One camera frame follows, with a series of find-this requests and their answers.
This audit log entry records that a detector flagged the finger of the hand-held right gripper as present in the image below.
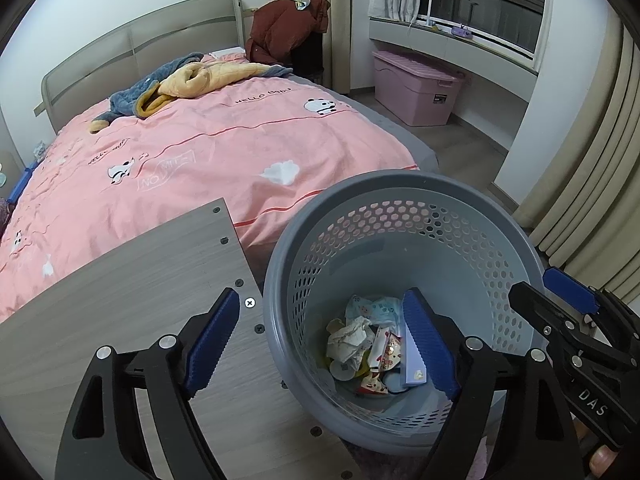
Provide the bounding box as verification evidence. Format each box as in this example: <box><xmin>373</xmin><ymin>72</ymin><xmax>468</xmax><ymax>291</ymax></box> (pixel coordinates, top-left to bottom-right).
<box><xmin>509</xmin><ymin>281</ymin><xmax>626</xmax><ymax>366</ymax></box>
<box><xmin>542</xmin><ymin>266</ymin><xmax>640</xmax><ymax>356</ymax></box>

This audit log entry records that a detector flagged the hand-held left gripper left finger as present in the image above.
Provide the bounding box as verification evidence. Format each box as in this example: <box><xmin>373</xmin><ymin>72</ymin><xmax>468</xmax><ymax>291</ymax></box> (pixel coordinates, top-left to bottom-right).
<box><xmin>54</xmin><ymin>287</ymin><xmax>242</xmax><ymax>480</ymax></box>

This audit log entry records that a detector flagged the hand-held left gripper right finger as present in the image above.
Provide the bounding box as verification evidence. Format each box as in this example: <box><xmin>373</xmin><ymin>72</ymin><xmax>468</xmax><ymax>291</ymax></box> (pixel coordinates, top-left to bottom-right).
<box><xmin>402</xmin><ymin>287</ymin><xmax>586</xmax><ymax>480</ymax></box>

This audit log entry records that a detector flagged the pale purple carton box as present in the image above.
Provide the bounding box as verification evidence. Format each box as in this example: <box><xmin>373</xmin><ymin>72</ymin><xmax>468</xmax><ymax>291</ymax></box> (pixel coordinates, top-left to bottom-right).
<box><xmin>400</xmin><ymin>330</ymin><xmax>428</xmax><ymax>388</ymax></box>

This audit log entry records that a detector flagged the red printed snack wrapper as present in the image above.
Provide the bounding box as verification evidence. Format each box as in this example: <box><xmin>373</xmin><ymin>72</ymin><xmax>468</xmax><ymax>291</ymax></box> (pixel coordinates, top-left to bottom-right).
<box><xmin>357</xmin><ymin>322</ymin><xmax>407</xmax><ymax>397</ymax></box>

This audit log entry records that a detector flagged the white plastic packet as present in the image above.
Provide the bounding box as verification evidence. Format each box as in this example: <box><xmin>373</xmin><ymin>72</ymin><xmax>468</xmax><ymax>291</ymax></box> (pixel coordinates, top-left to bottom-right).
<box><xmin>345</xmin><ymin>294</ymin><xmax>406</xmax><ymax>336</ymax></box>

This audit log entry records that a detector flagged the white tissue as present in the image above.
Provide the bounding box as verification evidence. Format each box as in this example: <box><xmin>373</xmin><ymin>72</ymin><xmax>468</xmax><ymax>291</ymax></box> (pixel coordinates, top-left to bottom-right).
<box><xmin>326</xmin><ymin>316</ymin><xmax>375</xmax><ymax>366</ymax></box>

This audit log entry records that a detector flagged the grey perforated plastic basket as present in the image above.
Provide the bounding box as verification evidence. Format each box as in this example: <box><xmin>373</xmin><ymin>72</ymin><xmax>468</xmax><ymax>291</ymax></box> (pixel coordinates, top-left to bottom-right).
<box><xmin>262</xmin><ymin>170</ymin><xmax>553</xmax><ymax>456</ymax></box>

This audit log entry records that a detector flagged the person's right hand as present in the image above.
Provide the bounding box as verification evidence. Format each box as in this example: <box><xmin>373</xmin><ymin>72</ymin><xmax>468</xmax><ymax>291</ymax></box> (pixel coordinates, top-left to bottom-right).
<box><xmin>572</xmin><ymin>422</ymin><xmax>625</xmax><ymax>480</ymax></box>

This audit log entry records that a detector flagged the beige curtain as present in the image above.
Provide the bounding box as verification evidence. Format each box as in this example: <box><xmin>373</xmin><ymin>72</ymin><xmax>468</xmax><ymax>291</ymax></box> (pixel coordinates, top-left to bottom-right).
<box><xmin>515</xmin><ymin>25</ymin><xmax>640</xmax><ymax>301</ymax></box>
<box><xmin>290</xmin><ymin>0</ymin><xmax>376</xmax><ymax>93</ymax></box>

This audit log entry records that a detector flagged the pink printed duvet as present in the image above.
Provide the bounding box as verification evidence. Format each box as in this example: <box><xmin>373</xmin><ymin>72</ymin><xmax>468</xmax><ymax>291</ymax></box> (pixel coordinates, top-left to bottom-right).
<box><xmin>0</xmin><ymin>57</ymin><xmax>421</xmax><ymax>321</ymax></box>

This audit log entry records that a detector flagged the blue plastic roller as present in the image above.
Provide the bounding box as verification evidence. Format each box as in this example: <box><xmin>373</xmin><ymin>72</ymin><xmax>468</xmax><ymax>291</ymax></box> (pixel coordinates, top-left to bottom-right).
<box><xmin>10</xmin><ymin>162</ymin><xmax>38</xmax><ymax>203</ymax></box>

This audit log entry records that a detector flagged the pink storage box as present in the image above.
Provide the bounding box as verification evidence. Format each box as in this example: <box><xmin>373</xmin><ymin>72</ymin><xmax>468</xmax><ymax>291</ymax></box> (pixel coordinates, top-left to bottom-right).
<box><xmin>372</xmin><ymin>51</ymin><xmax>468</xmax><ymax>127</ymax></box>

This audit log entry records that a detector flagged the white window ledge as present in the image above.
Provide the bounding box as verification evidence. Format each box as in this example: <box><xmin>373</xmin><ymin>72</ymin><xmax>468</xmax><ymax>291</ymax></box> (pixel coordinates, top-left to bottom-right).
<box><xmin>369</xmin><ymin>16</ymin><xmax>538</xmax><ymax>106</ymax></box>

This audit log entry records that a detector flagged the blue yellow fleece robe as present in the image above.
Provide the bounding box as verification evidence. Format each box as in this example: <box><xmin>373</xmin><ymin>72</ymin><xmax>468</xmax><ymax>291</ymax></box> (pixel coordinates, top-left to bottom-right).
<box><xmin>90</xmin><ymin>52</ymin><xmax>293</xmax><ymax>133</ymax></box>

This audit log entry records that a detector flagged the black chair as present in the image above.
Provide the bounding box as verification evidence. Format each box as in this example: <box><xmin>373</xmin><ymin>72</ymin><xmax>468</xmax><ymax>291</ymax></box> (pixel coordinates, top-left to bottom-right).
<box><xmin>291</xmin><ymin>32</ymin><xmax>326</xmax><ymax>83</ymax></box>

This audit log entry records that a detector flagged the grey upholstered headboard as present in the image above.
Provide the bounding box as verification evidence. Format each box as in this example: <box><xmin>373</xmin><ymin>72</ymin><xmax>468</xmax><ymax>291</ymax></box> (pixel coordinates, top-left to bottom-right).
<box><xmin>41</xmin><ymin>0</ymin><xmax>247</xmax><ymax>133</ymax></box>

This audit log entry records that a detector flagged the brown coat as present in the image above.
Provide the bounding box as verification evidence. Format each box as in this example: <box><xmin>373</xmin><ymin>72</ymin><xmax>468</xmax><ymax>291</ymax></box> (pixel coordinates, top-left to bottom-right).
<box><xmin>246</xmin><ymin>0</ymin><xmax>332</xmax><ymax>66</ymax></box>

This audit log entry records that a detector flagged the white desk lamp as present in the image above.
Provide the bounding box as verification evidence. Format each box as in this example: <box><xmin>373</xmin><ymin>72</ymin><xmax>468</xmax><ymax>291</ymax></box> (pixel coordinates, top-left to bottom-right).
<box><xmin>424</xmin><ymin>0</ymin><xmax>487</xmax><ymax>28</ymax></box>

